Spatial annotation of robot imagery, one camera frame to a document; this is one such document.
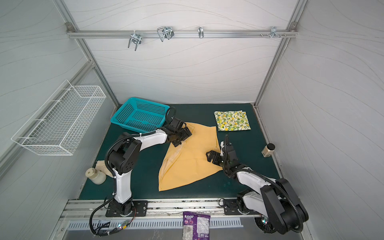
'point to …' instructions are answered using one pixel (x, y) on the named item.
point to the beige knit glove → (100, 166)
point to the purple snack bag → (195, 227)
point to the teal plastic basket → (141, 115)
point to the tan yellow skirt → (187, 161)
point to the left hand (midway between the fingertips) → (190, 134)
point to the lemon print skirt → (232, 120)
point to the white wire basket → (57, 128)
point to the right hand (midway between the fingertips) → (214, 152)
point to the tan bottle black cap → (268, 150)
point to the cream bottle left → (98, 177)
